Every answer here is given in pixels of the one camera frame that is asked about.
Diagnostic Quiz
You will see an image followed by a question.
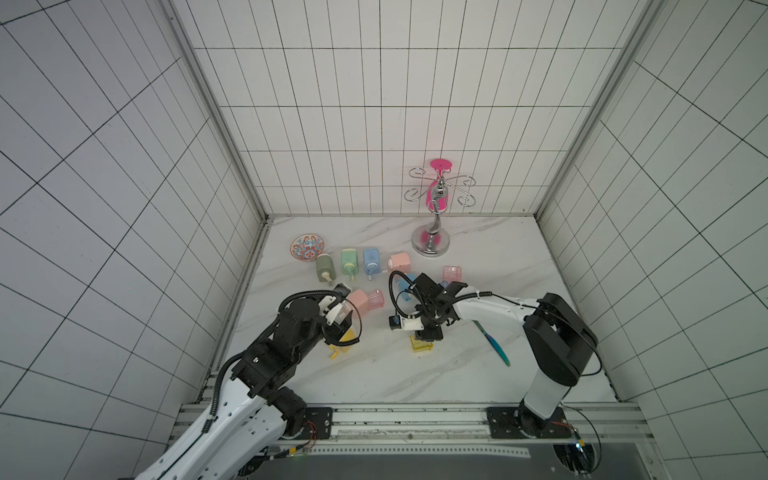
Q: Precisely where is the clear yellow tray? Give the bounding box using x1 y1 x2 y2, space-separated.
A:
410 336 434 353

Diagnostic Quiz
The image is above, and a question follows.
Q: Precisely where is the light green pencil sharpener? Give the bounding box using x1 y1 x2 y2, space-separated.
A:
340 248 359 281

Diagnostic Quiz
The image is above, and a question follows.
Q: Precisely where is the yellow pencil sharpener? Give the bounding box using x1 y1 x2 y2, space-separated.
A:
328 345 351 360

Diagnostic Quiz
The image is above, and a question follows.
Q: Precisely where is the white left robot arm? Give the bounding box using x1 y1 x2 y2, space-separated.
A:
139 283 359 479

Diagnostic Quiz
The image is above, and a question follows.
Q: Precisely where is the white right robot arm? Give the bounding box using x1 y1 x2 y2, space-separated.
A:
390 274 599 422

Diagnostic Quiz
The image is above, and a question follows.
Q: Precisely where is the chrome jewelry stand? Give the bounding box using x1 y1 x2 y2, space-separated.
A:
403 158 476 257

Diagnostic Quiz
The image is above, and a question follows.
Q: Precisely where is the patterned ceramic bowl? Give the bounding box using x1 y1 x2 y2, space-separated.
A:
289 233 325 262

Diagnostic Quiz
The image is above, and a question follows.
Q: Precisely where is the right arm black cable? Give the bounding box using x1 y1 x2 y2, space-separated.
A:
387 269 603 469

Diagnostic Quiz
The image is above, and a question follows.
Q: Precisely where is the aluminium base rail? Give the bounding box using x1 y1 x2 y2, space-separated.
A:
308 403 653 447

